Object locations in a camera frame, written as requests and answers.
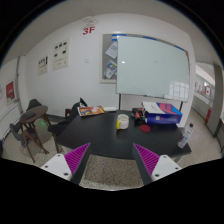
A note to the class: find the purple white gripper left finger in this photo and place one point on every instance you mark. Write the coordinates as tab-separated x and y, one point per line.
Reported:
70	166

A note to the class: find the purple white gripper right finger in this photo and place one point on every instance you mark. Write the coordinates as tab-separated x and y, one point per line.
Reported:
151	166

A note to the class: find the clear plastic water bottle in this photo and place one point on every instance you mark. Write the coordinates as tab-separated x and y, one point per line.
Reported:
186	135

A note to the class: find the red round coaster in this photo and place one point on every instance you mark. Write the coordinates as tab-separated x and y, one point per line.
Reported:
145	128

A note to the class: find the black table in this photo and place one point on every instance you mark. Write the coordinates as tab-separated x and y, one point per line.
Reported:
100	131

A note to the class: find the black chair behind table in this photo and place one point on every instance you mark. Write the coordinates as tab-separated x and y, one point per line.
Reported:
70	115

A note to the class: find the dark grey wooden chair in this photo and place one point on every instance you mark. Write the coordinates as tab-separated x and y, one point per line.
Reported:
25	137

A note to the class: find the dark items on table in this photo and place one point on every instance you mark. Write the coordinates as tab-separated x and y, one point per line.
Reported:
139	113

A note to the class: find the blue white box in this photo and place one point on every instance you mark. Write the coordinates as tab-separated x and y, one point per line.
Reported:
161	113

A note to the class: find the colourful book on table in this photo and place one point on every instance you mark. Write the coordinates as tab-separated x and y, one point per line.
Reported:
90	111

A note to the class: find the small round wooden table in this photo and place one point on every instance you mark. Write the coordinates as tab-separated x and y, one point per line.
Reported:
29	117

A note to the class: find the white flat box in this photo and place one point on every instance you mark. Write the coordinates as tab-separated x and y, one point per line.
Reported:
110	109

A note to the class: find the red fire extinguisher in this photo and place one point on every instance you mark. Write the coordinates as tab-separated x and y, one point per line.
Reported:
208	115

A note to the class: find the large whiteboard on stand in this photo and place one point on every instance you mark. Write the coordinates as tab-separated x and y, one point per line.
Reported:
152	68

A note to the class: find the small white poster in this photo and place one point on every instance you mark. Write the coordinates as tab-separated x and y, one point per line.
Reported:
43	65

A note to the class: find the white poster with pictures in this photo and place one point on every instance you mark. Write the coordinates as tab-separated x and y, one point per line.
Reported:
61	54

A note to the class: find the grey pin board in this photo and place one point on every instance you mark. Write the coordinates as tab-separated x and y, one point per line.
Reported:
109	53

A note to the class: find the white mug yellow handle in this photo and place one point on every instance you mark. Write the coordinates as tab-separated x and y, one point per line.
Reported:
122	122

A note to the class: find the grey chair by wall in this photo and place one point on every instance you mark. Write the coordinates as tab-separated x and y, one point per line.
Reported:
33	103

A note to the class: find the red 3F wall sign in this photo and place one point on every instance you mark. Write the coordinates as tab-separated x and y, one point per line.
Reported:
88	30

